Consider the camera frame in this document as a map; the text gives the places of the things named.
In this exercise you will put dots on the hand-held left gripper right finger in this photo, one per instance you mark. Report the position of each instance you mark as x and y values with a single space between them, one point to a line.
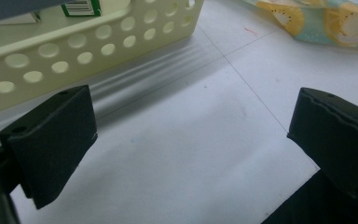
338 140

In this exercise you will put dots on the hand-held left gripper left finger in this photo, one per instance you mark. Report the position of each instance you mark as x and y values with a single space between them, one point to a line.
52 143

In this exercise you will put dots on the fruit print fabric bag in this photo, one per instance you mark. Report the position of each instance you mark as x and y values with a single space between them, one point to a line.
323 28

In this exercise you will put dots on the green and white medicine box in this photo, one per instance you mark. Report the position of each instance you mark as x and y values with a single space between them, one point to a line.
94 7

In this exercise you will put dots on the cream perforated plastic basket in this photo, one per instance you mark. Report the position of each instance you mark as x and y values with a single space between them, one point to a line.
180 35

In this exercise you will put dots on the grey blue box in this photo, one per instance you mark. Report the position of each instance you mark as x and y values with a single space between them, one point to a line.
12 7

